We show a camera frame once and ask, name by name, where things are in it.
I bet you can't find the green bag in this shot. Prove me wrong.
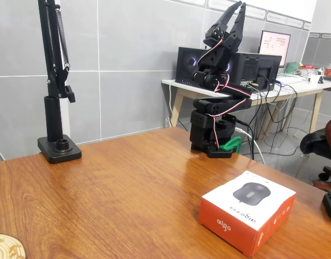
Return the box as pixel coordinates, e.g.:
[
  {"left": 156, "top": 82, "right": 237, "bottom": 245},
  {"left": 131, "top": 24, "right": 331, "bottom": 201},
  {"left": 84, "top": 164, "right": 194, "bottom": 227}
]
[{"left": 285, "top": 62, "right": 301, "bottom": 75}]

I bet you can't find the white desk with wooden legs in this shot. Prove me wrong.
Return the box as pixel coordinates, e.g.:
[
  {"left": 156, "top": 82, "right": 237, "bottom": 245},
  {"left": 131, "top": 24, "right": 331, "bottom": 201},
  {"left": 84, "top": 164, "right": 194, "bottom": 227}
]
[{"left": 161, "top": 77, "right": 331, "bottom": 141}]

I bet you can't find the black computer case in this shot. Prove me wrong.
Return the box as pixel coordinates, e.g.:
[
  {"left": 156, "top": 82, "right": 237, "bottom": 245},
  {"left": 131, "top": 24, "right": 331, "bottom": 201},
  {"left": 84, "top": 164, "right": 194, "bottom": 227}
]
[{"left": 175, "top": 46, "right": 282, "bottom": 92}]

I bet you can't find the black cable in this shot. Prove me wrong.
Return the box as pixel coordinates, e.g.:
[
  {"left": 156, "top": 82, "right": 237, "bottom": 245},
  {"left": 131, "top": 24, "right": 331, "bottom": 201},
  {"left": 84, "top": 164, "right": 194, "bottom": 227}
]
[{"left": 235, "top": 119, "right": 256, "bottom": 162}]

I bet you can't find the black stand base with post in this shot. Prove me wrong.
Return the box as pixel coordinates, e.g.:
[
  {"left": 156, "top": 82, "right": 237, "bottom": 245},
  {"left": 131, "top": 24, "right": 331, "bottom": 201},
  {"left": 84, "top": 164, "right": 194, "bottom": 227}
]
[{"left": 37, "top": 96, "right": 82, "bottom": 165}]

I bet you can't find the orange white mouse box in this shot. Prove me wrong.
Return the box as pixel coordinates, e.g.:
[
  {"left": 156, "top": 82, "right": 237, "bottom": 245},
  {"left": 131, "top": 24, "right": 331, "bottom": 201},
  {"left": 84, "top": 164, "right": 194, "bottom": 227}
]
[{"left": 197, "top": 170, "right": 296, "bottom": 258}]

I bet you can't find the computer monitor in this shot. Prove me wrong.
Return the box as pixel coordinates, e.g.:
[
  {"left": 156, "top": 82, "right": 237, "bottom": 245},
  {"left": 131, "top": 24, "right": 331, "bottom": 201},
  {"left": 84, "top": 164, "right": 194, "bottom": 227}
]
[{"left": 258, "top": 30, "right": 292, "bottom": 68}]

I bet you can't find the round wooden coaster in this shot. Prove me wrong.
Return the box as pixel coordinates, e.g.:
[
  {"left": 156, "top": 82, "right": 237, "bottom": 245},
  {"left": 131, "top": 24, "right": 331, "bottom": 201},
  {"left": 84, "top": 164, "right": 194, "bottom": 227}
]
[{"left": 0, "top": 233, "right": 26, "bottom": 259}]

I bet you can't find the black office chair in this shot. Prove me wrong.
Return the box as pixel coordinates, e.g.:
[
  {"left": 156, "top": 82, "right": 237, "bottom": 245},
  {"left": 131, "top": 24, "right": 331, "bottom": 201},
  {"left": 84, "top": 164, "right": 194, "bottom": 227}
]
[{"left": 299, "top": 116, "right": 331, "bottom": 193}]

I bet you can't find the green table clamp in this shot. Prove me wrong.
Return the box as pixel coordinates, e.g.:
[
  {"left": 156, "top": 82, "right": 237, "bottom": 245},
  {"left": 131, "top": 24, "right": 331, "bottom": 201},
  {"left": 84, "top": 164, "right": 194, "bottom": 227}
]
[{"left": 218, "top": 136, "right": 242, "bottom": 154}]

